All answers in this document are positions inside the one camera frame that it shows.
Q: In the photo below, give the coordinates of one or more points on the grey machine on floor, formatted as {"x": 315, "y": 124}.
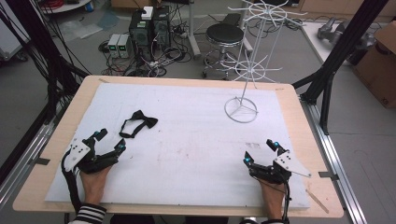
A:
{"x": 341, "y": 31}

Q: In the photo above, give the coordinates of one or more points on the white foam mat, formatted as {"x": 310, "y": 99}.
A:
{"x": 186, "y": 140}

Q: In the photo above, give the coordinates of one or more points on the thin wooden stick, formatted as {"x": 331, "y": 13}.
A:
{"x": 317, "y": 201}

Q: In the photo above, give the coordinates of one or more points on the white box with black plug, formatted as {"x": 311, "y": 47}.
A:
{"x": 147, "y": 12}

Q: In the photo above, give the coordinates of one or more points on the black round stool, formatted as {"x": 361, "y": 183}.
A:
{"x": 224, "y": 46}

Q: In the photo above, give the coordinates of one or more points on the black computer tower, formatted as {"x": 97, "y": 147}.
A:
{"x": 140, "y": 31}
{"x": 162, "y": 29}

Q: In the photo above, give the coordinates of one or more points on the black tape strip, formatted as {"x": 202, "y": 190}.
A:
{"x": 41, "y": 161}
{"x": 328, "y": 175}

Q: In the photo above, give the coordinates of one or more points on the person's right sleeve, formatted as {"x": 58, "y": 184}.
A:
{"x": 270, "y": 221}

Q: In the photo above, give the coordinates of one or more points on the black metal frame stand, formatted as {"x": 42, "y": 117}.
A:
{"x": 40, "y": 53}
{"x": 339, "y": 53}

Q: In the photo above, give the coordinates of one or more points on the person's right hand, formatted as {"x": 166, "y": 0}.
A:
{"x": 272, "y": 197}

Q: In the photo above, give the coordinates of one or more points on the black bow tie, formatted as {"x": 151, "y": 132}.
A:
{"x": 139, "y": 123}

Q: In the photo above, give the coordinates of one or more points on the aluminium rail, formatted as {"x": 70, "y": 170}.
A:
{"x": 25, "y": 161}
{"x": 334, "y": 161}

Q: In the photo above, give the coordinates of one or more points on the person's striped left sleeve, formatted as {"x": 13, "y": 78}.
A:
{"x": 89, "y": 214}

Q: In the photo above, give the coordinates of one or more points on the brown cardboard box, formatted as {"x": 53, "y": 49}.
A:
{"x": 378, "y": 67}

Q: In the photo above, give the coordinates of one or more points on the grey bench power supply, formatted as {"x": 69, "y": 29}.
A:
{"x": 113, "y": 45}
{"x": 124, "y": 46}

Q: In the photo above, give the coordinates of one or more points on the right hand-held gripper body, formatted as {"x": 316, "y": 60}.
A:
{"x": 281, "y": 166}

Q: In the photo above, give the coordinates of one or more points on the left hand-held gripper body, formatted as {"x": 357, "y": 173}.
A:
{"x": 81, "y": 153}

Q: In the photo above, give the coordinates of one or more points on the person's left hand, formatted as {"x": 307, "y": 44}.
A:
{"x": 94, "y": 183}

